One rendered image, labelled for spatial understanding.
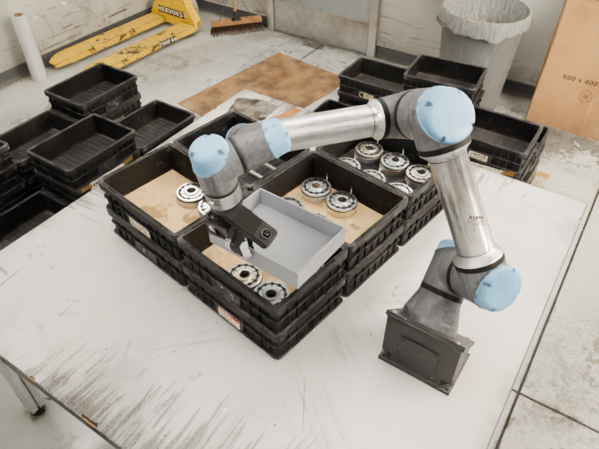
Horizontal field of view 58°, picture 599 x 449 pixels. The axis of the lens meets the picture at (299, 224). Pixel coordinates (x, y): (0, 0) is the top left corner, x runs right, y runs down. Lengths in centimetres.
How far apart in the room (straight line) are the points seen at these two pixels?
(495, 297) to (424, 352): 25
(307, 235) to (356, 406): 46
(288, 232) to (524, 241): 93
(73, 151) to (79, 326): 131
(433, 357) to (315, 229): 44
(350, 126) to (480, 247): 40
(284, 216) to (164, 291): 52
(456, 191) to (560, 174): 247
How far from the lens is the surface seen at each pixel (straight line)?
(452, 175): 122
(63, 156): 285
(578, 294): 294
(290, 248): 134
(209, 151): 102
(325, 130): 122
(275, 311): 137
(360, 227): 174
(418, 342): 145
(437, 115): 116
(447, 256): 143
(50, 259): 198
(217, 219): 119
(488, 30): 368
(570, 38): 403
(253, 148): 104
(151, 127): 315
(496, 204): 214
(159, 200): 189
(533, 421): 244
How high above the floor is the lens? 199
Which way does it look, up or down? 42 degrees down
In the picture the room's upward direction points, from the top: straight up
